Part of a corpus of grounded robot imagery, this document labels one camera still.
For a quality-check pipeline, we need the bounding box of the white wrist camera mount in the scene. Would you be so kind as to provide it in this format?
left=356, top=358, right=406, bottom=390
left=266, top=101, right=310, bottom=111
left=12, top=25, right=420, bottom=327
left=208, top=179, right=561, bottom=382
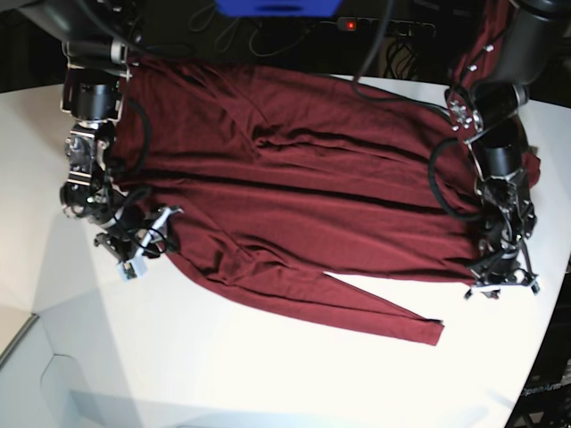
left=116, top=256, right=147, bottom=282

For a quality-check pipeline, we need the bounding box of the blue box at top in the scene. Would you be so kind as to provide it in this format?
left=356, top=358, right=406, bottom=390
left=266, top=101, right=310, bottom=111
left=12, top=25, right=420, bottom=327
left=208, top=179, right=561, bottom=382
left=215, top=0, right=341, bottom=18

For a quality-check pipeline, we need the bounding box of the black power strip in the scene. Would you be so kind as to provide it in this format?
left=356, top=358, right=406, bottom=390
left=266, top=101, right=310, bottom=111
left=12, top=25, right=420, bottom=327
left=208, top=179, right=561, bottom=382
left=335, top=16, right=437, bottom=37

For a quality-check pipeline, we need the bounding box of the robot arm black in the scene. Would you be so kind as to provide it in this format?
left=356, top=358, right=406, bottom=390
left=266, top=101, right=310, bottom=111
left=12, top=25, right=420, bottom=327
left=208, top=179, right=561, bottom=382
left=18, top=1, right=181, bottom=280
left=420, top=1, right=570, bottom=299

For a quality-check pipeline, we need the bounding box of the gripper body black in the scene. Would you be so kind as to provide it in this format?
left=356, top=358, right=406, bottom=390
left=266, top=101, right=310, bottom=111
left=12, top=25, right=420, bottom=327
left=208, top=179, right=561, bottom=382
left=467, top=222, right=530, bottom=288
left=60, top=181, right=160, bottom=259

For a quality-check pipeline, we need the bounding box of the dark red t-shirt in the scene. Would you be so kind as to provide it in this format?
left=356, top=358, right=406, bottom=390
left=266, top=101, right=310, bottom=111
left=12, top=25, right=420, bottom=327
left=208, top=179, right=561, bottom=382
left=109, top=0, right=542, bottom=348

